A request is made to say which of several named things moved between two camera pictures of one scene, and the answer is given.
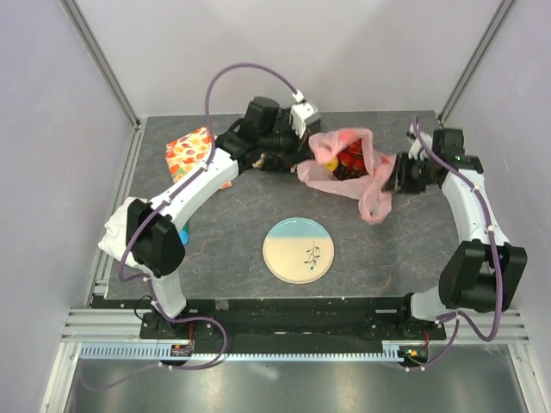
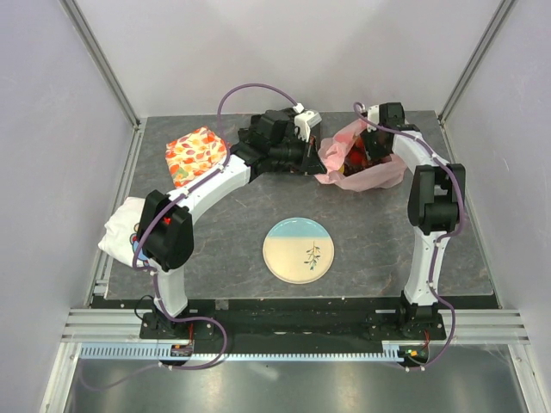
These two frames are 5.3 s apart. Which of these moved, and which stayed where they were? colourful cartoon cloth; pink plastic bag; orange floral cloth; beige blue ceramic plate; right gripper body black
Moved: right gripper body black; pink plastic bag
Stayed: beige blue ceramic plate; colourful cartoon cloth; orange floral cloth
